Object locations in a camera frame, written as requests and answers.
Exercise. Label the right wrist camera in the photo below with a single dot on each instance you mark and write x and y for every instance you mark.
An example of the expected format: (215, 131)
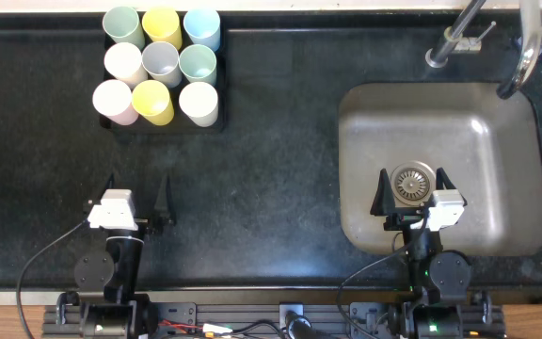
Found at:
(446, 209)

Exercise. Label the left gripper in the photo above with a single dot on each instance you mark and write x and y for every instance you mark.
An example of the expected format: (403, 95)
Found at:
(146, 226)

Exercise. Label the mounting rail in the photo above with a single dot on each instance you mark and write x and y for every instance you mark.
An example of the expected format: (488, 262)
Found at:
(252, 315)

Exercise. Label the white cup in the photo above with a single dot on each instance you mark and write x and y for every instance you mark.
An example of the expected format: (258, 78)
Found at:
(122, 60)
(198, 99)

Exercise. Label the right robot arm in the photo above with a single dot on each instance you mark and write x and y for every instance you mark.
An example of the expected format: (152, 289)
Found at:
(450, 275)

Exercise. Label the blue cup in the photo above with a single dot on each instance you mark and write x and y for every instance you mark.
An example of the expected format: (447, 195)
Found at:
(200, 21)

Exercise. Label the pink cup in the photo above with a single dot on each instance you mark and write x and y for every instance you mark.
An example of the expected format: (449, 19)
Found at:
(111, 96)

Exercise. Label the yellow cup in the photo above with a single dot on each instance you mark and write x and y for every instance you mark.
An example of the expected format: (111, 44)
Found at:
(151, 96)
(160, 21)

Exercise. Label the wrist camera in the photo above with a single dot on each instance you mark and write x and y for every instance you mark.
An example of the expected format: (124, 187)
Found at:
(446, 209)
(113, 209)

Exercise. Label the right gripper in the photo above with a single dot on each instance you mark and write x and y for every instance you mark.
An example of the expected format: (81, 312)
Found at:
(403, 222)

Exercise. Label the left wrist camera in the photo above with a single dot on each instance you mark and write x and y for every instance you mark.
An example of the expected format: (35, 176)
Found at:
(113, 209)

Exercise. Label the grey cup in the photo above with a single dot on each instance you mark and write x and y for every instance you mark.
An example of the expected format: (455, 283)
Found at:
(160, 59)

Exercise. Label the steel tap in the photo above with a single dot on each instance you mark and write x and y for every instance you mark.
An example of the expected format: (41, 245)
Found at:
(532, 47)

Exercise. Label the steel sink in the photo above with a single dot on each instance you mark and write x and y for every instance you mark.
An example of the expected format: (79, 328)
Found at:
(487, 141)

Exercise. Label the green cup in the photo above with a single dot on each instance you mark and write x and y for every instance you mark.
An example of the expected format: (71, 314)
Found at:
(120, 20)
(197, 61)

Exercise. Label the black tray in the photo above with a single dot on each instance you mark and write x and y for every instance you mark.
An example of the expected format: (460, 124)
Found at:
(221, 70)

